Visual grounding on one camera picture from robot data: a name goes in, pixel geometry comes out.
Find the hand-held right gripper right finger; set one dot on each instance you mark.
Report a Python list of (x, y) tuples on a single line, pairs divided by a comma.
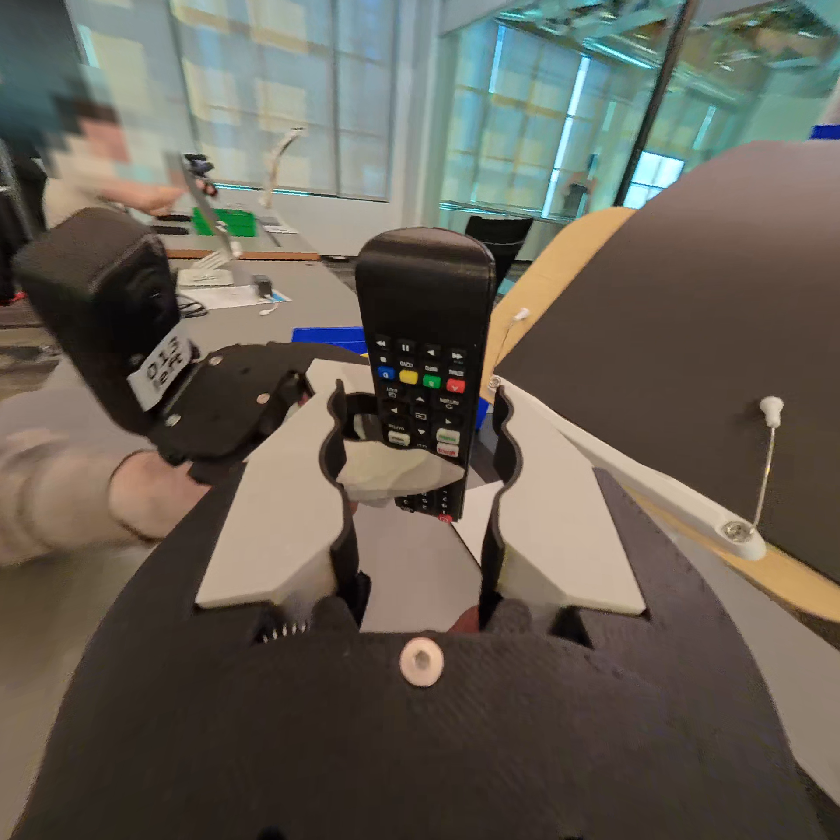
[(571, 532)]

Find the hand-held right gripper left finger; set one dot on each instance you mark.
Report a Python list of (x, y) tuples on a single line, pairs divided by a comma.
[(269, 525)]

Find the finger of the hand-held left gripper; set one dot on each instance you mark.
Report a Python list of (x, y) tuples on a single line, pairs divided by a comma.
[(348, 378), (381, 475)]

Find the black remote control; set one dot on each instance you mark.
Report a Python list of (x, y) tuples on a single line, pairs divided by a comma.
[(423, 302)]

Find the person's left forearm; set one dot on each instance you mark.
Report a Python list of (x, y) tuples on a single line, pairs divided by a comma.
[(59, 499)]

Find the person's left hand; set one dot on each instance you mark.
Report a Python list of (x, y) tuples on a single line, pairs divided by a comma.
[(158, 492)]

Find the black mesh chair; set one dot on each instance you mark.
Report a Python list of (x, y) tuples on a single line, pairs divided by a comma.
[(502, 243)]

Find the black backdrop board stand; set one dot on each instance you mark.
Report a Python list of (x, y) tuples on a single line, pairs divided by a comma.
[(696, 315)]

